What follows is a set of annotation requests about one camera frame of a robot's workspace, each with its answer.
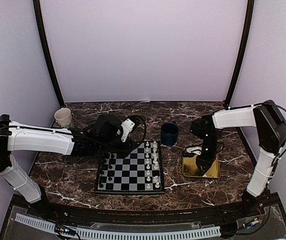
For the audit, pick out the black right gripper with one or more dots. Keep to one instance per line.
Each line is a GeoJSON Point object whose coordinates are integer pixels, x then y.
{"type": "Point", "coordinates": [204, 162]}

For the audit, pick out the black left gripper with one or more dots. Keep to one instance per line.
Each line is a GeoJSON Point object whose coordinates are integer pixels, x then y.
{"type": "Point", "coordinates": [128, 148]}

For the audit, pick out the black and white chessboard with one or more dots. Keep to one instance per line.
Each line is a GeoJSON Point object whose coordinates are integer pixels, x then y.
{"type": "Point", "coordinates": [127, 175]}

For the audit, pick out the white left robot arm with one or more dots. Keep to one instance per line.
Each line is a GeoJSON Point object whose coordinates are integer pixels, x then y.
{"type": "Point", "coordinates": [107, 135]}

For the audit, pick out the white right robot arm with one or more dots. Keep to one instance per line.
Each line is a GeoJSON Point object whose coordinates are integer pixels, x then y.
{"type": "Point", "coordinates": [271, 129]}

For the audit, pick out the dark blue enamel mug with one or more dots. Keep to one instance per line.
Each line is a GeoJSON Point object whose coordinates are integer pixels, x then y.
{"type": "Point", "coordinates": [169, 134]}

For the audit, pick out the gold metal tray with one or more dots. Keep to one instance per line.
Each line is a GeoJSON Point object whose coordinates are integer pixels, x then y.
{"type": "Point", "coordinates": [189, 168]}

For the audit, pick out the grey ceramic cup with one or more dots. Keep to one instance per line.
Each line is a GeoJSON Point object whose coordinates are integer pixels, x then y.
{"type": "Point", "coordinates": [63, 117]}

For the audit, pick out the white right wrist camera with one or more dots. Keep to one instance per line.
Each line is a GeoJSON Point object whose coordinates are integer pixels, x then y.
{"type": "Point", "coordinates": [190, 152]}

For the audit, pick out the black front rail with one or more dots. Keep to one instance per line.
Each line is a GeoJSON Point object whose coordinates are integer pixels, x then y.
{"type": "Point", "coordinates": [172, 207]}

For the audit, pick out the white perforated cable duct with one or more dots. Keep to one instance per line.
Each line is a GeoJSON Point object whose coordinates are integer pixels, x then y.
{"type": "Point", "coordinates": [115, 231]}

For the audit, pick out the black left frame post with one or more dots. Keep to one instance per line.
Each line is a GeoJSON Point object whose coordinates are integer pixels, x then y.
{"type": "Point", "coordinates": [46, 51]}

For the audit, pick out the black frame post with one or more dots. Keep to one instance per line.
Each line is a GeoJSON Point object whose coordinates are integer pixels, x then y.
{"type": "Point", "coordinates": [241, 52]}
{"type": "Point", "coordinates": [46, 51]}

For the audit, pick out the black right frame post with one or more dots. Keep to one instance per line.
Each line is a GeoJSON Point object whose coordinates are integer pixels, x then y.
{"type": "Point", "coordinates": [241, 52]}

